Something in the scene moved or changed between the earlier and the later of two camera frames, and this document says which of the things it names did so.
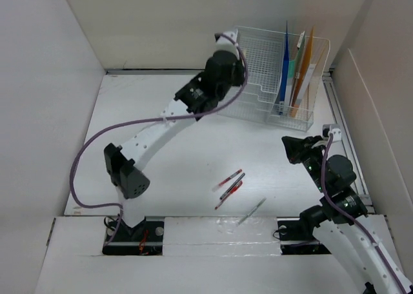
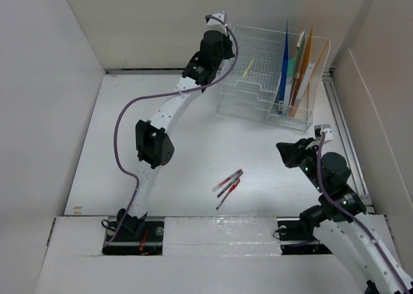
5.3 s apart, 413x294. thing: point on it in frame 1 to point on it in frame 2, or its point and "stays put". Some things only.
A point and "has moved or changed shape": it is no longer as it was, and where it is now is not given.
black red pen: [231, 186] has moved or changed shape
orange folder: [304, 66] stays put
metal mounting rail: [148, 238] stays put
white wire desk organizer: [280, 88] stays put
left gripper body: [238, 79] to [226, 49]
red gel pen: [235, 188] to [220, 184]
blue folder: [284, 74] stays put
